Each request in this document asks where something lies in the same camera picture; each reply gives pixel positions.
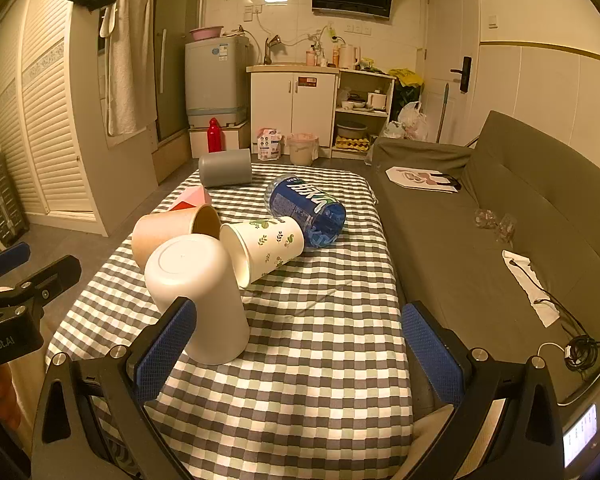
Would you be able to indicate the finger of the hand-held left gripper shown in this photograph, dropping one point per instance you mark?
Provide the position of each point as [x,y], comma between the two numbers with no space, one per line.
[5,261]
[50,277]

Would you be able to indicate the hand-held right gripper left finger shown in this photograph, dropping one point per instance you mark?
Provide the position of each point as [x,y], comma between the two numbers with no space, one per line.
[164,352]

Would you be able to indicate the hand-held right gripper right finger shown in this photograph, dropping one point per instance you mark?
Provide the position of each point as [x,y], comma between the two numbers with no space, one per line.
[430,355]

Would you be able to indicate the leaf print paper cup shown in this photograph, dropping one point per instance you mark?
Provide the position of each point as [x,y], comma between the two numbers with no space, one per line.
[270,245]

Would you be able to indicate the white plastic cup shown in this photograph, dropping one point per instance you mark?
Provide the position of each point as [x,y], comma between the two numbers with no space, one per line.
[195,285]

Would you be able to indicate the brown paper cup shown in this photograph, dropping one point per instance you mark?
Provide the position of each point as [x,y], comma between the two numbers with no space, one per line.
[165,230]

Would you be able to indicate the grey plastic cup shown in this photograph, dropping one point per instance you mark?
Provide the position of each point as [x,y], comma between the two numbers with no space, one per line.
[225,169]

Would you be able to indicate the pink cup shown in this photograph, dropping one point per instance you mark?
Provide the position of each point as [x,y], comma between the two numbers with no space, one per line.
[311,58]

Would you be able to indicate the grey sofa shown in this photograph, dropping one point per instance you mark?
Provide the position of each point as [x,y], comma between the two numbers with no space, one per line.
[455,260]

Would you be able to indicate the checkered grey white cloth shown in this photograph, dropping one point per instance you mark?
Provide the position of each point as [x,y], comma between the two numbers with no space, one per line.
[305,360]

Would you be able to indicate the white louvered wardrobe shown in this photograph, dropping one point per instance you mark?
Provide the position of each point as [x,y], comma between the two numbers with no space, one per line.
[45,125]

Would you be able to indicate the clear plastic wrapper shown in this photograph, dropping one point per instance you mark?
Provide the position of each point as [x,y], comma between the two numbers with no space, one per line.
[486,217]
[506,227]

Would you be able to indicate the pink paper box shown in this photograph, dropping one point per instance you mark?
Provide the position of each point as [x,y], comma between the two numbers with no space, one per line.
[192,199]

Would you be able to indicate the device with lit screen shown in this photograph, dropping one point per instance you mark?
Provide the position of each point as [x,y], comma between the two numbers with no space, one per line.
[580,435]

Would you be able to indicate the printed tote bag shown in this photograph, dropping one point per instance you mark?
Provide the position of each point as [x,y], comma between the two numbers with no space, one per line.
[422,179]

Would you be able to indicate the blue label water bottle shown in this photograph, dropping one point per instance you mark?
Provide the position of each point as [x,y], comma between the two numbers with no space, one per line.
[305,205]

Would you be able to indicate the red bottle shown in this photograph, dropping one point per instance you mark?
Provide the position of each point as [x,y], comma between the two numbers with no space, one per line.
[214,136]

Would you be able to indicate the yellow egg carton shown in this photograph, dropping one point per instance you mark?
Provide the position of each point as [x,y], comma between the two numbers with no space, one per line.
[350,145]

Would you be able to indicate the white hanging towel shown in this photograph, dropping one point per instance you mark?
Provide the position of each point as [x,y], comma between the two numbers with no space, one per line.
[130,60]

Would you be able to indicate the pink white package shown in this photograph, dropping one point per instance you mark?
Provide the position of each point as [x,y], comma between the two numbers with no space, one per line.
[270,144]

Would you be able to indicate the white plastic bag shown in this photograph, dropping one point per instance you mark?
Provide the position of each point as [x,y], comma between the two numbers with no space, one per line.
[412,120]

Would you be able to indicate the metal pot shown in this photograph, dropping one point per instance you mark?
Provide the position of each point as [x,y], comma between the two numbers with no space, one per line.
[351,130]

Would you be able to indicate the white trash bin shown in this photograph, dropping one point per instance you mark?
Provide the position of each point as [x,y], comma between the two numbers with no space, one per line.
[301,150]

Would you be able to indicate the open kitchen shelf unit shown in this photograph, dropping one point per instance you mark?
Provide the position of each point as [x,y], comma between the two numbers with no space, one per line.
[362,115]

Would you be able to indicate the grey washing machine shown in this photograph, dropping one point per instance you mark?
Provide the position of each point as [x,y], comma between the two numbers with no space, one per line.
[215,80]

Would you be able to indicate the glass shower door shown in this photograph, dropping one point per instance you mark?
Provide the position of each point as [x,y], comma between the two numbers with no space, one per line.
[177,50]

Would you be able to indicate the white sink cabinet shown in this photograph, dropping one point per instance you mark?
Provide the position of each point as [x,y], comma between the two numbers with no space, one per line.
[292,110]

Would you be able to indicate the yellow plastic bag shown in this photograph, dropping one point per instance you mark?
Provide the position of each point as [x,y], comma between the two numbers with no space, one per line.
[406,78]

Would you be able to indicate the pink basin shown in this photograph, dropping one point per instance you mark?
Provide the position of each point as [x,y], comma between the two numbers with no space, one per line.
[206,34]

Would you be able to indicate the white electric kettle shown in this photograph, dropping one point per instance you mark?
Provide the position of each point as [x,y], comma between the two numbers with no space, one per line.
[349,57]

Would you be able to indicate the orange bottle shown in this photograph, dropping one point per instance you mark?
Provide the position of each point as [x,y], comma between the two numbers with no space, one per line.
[336,56]

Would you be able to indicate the metal faucet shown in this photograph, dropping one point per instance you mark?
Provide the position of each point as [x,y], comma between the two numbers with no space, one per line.
[271,47]

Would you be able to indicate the white door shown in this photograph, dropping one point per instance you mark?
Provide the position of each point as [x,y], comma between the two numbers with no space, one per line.
[447,35]

